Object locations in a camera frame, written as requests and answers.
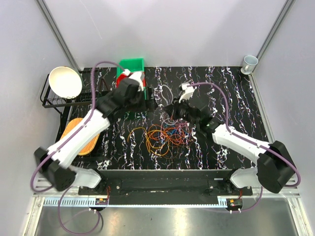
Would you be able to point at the white bowl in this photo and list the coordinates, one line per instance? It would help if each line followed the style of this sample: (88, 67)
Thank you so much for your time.
(65, 82)

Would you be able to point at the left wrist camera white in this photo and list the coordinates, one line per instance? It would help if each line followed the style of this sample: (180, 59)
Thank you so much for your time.
(137, 76)

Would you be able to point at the far green storage bin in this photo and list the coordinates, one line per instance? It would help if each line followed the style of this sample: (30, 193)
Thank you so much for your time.
(134, 64)

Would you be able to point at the orange woven basket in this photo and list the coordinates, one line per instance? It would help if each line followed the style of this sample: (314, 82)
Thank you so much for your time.
(88, 148)

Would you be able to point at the near green storage bin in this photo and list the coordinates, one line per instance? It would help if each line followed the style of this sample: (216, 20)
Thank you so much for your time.
(137, 114)

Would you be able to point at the green storage bin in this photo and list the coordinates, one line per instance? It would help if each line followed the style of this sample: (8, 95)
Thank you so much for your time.
(137, 114)
(134, 64)

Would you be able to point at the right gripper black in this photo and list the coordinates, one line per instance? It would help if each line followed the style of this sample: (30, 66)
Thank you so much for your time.
(173, 109)

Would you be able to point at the black wire dish rack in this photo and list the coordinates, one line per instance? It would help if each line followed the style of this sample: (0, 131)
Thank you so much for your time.
(74, 108)

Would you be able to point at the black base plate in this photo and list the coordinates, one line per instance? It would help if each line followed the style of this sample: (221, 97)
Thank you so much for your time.
(161, 188)

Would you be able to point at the red storage bin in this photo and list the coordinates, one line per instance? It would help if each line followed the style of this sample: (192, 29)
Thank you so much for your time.
(122, 77)

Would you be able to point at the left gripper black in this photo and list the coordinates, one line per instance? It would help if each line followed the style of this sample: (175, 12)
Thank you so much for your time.
(151, 105)

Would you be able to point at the white mug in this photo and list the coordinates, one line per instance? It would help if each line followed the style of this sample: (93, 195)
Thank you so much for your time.
(249, 63)

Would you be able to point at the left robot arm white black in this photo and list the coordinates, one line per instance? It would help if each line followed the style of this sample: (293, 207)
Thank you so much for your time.
(55, 162)

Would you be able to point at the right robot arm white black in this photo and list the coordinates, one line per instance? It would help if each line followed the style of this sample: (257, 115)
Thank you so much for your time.
(274, 166)

